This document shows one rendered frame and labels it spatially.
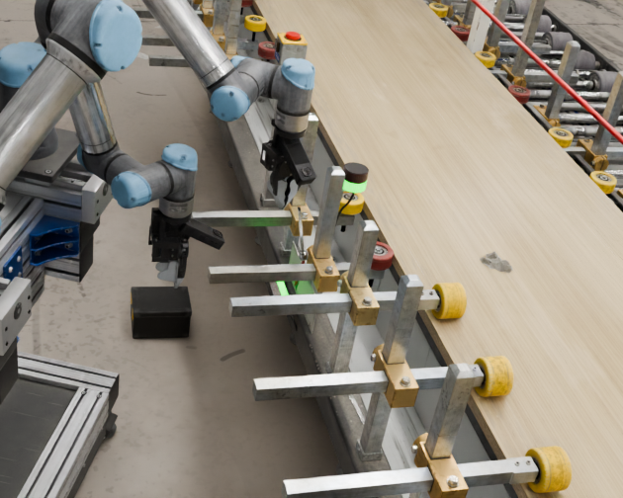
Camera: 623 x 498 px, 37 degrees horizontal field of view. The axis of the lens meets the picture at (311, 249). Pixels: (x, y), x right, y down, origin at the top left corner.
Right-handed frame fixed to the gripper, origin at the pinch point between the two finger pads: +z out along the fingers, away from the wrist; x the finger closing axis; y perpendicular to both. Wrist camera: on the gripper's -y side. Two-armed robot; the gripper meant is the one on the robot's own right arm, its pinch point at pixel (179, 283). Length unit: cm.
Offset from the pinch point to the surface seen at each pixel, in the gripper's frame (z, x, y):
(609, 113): -18, -58, -142
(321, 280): -3.2, 5.0, -33.2
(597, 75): -2, -124, -181
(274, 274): -2.8, 1.5, -22.3
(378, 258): -8.1, 3.6, -47.0
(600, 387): -8, 52, -82
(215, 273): -3.5, 1.4, -8.0
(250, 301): -13.5, 25.3, -10.6
